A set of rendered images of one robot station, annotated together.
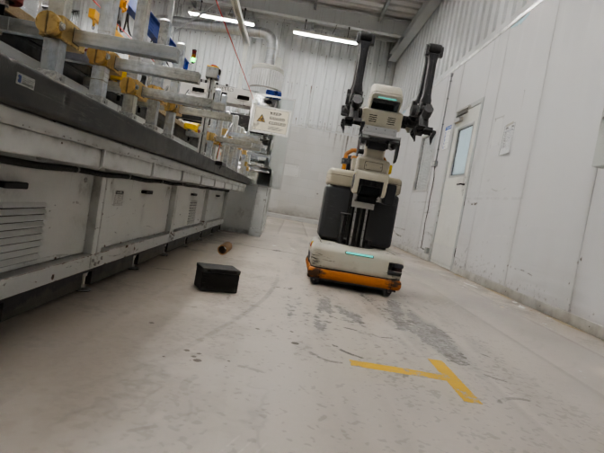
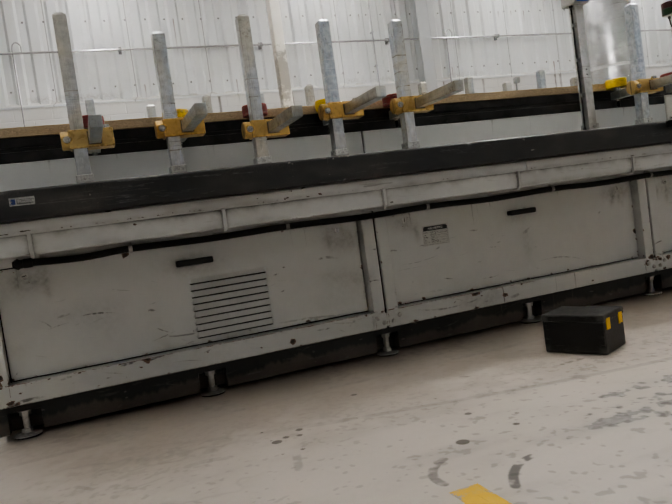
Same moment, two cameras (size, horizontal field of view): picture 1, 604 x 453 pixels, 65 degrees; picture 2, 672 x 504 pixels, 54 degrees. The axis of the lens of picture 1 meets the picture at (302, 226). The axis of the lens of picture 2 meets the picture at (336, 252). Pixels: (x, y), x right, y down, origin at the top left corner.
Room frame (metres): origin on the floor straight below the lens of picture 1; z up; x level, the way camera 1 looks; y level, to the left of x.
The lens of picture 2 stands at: (1.10, -1.29, 0.52)
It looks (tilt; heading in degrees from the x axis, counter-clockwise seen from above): 3 degrees down; 71
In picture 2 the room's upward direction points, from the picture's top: 8 degrees counter-clockwise
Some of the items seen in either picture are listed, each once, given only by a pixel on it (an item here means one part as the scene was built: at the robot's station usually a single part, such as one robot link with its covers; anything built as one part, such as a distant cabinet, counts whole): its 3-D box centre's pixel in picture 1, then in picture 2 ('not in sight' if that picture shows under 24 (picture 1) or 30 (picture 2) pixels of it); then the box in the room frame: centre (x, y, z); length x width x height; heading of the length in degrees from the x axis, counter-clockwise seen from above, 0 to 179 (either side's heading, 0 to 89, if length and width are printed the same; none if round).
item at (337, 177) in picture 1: (359, 203); not in sight; (3.51, -0.39, 0.59); 0.55 x 0.34 x 0.83; 92
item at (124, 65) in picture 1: (123, 66); (188, 125); (1.36, 0.58, 0.83); 0.43 x 0.03 x 0.04; 92
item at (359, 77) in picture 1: (360, 68); not in sight; (2.95, -0.19, 1.40); 0.11 x 0.06 x 0.43; 92
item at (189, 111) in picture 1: (184, 111); (422, 102); (2.11, 0.60, 0.84); 0.43 x 0.03 x 0.04; 92
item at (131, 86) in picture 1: (134, 89); (265, 129); (1.59, 0.63, 0.81); 0.14 x 0.06 x 0.05; 2
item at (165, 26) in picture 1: (156, 83); (332, 97); (1.82, 0.64, 0.88); 0.04 x 0.04 x 0.48; 2
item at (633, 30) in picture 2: (212, 126); (637, 67); (3.07, 0.68, 0.91); 0.04 x 0.04 x 0.48; 2
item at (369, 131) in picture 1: (378, 143); not in sight; (3.13, -0.40, 0.99); 0.28 x 0.16 x 0.22; 92
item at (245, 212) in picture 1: (211, 153); not in sight; (6.19, 1.32, 0.95); 1.65 x 0.70 x 1.90; 92
